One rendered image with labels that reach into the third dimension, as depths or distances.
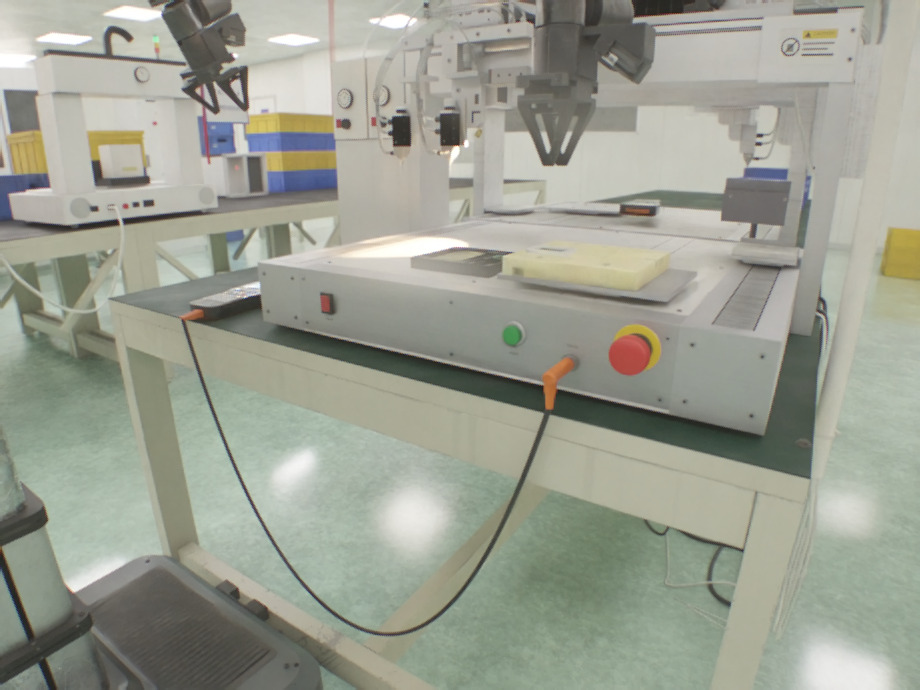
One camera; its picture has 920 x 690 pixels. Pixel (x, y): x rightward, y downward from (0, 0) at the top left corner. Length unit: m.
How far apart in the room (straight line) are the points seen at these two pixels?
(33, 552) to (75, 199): 1.99
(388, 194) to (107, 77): 1.71
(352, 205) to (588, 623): 1.12
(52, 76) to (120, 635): 2.11
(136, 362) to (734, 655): 1.14
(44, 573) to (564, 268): 0.74
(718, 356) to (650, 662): 0.92
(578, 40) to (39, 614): 0.95
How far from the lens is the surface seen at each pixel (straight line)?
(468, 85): 1.02
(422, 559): 1.59
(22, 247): 2.60
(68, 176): 2.74
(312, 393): 0.84
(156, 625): 1.16
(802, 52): 0.99
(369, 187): 1.38
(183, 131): 2.99
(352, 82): 1.41
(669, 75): 1.01
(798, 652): 1.53
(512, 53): 1.00
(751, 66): 0.99
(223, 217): 3.00
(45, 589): 0.91
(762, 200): 1.03
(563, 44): 0.69
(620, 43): 0.68
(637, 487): 0.61
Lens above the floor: 1.01
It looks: 19 degrees down
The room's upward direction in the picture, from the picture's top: straight up
